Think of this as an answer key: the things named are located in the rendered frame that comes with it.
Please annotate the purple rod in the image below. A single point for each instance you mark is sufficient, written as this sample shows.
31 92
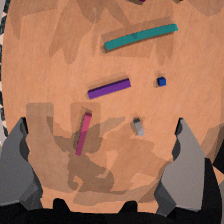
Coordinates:
109 88

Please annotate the pink rod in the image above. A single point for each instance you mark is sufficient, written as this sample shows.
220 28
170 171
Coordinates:
83 133

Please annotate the turquoise rod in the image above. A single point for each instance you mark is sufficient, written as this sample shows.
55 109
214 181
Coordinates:
140 35

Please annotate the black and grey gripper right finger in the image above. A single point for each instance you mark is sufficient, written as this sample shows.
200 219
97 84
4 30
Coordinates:
188 191

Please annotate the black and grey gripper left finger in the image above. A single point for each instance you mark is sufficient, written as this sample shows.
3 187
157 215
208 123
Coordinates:
20 188

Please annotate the grey rod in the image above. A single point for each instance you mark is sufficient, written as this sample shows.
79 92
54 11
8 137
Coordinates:
139 127

